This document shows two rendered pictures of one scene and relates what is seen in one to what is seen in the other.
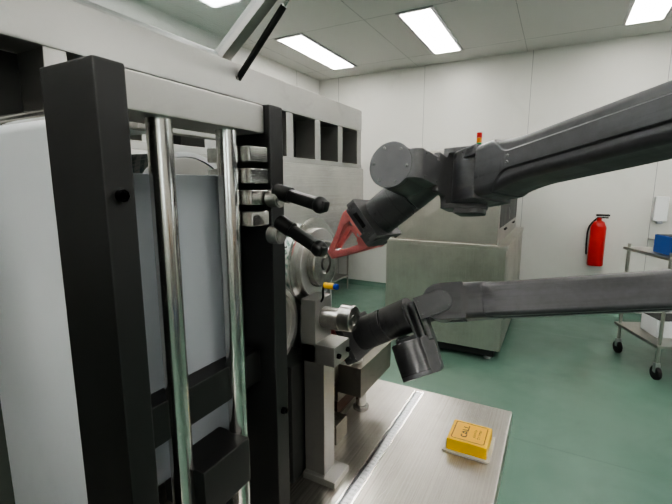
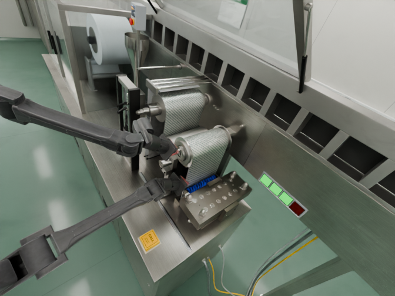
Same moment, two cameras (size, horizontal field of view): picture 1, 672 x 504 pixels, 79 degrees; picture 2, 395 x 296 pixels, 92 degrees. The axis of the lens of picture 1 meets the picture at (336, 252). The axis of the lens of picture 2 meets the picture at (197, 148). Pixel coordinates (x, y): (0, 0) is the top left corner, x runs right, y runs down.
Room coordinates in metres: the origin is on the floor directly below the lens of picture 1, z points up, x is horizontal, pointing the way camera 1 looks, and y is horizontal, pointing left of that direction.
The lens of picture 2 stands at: (0.86, -0.58, 1.86)
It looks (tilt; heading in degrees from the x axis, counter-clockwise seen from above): 41 degrees down; 103
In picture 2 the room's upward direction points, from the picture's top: 16 degrees clockwise
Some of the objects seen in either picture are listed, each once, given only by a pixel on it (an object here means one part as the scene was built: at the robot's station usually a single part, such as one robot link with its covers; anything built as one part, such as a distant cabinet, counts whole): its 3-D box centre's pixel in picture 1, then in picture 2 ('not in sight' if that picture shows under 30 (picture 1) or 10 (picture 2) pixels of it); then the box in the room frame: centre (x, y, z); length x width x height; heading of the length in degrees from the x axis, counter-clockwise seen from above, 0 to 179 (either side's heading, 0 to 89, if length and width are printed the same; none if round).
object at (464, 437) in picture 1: (469, 438); (149, 239); (0.68, -0.25, 0.91); 0.07 x 0.07 x 0.02; 62
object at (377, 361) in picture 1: (297, 349); (217, 196); (0.89, 0.09, 1.00); 0.40 x 0.16 x 0.06; 62
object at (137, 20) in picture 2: not in sight; (136, 16); (0.18, 0.32, 1.66); 0.07 x 0.07 x 0.10; 56
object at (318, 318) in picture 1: (326, 389); (166, 177); (0.61, 0.01, 1.05); 0.06 x 0.05 x 0.31; 62
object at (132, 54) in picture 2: not in sight; (136, 90); (0.07, 0.47, 1.18); 0.14 x 0.14 x 0.57
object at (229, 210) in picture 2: not in sight; (228, 211); (0.98, 0.06, 0.96); 0.10 x 0.03 x 0.11; 62
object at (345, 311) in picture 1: (348, 317); (162, 163); (0.59, -0.02, 1.18); 0.04 x 0.02 x 0.04; 152
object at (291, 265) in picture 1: (314, 262); (183, 152); (0.66, 0.04, 1.25); 0.15 x 0.01 x 0.15; 152
